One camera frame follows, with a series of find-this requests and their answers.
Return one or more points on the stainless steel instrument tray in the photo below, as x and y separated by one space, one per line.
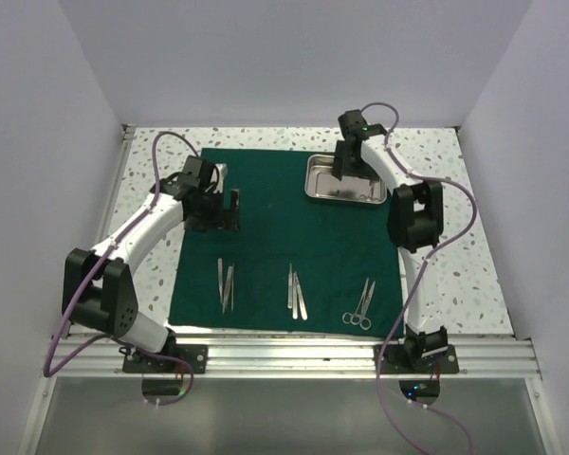
321 184

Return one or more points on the aluminium table edge rail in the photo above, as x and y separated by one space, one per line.
237 353

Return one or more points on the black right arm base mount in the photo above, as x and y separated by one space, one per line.
418 354

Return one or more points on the aluminium left side rail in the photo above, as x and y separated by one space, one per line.
111 194

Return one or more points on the steel ring-handled hemostat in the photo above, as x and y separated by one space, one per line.
351 318

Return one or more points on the thin pointed steel forceps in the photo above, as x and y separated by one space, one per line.
228 295

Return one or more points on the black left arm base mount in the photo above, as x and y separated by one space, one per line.
173 358

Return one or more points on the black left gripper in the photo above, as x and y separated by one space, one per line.
223 219

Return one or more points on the steel surgical forceps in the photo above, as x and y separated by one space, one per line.
367 303

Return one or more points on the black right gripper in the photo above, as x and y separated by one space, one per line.
342 165

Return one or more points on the dark green surgical cloth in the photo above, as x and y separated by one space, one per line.
333 248

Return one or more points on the steel tweezers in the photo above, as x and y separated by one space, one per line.
295 298
301 301
290 287

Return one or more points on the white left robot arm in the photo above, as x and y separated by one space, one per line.
99 291

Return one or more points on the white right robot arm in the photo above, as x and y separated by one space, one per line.
415 224

